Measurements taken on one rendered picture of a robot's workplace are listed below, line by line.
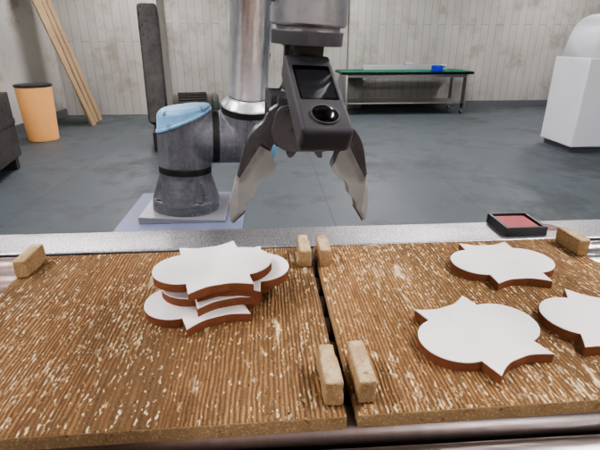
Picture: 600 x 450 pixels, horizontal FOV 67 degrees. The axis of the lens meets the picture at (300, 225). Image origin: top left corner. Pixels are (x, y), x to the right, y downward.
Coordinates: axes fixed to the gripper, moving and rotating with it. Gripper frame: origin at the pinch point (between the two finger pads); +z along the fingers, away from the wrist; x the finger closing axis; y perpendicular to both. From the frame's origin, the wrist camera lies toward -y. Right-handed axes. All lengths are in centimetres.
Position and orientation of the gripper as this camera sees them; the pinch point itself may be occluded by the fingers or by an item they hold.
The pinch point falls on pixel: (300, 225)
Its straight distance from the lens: 50.8
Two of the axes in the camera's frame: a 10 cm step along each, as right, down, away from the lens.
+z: -0.5, 9.1, 4.1
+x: -9.8, 0.2, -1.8
